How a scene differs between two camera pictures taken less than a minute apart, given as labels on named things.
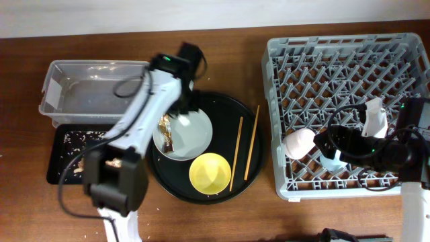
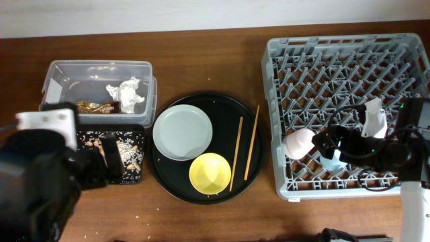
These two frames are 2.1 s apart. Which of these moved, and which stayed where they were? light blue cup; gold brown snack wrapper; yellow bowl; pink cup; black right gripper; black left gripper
Moved: black left gripper; gold brown snack wrapper
Stayed: light blue cup; black right gripper; yellow bowl; pink cup
